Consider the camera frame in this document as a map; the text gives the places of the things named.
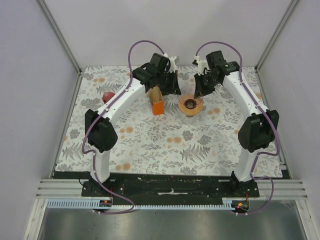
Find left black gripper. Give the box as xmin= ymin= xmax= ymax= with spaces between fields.
xmin=157 ymin=70 xmax=182 ymax=97

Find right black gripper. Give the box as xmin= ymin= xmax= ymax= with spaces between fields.
xmin=194 ymin=72 xmax=219 ymax=100

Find brown paper coffee filters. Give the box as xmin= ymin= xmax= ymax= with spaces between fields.
xmin=148 ymin=86 xmax=163 ymax=103

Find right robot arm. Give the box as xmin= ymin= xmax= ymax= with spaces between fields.
xmin=192 ymin=50 xmax=280 ymax=197

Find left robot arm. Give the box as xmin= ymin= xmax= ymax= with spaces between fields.
xmin=83 ymin=53 xmax=182 ymax=197

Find orange coffee filter box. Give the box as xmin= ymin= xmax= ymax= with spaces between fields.
xmin=149 ymin=98 xmax=165 ymax=116

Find floral tablecloth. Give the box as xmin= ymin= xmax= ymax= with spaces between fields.
xmin=53 ymin=65 xmax=285 ymax=179

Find red capped dark bottle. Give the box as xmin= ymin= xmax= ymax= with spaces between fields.
xmin=102 ymin=91 xmax=115 ymax=104

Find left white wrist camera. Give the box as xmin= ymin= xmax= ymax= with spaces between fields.
xmin=164 ymin=53 xmax=180 ymax=73

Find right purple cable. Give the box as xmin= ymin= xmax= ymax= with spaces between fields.
xmin=194 ymin=41 xmax=281 ymax=216

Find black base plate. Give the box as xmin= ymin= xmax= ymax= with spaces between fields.
xmin=81 ymin=173 xmax=260 ymax=204

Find aluminium frame rail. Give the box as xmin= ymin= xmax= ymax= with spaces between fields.
xmin=36 ymin=0 xmax=82 ymax=75

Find white cable duct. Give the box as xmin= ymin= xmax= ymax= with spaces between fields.
xmin=46 ymin=198 xmax=235 ymax=211

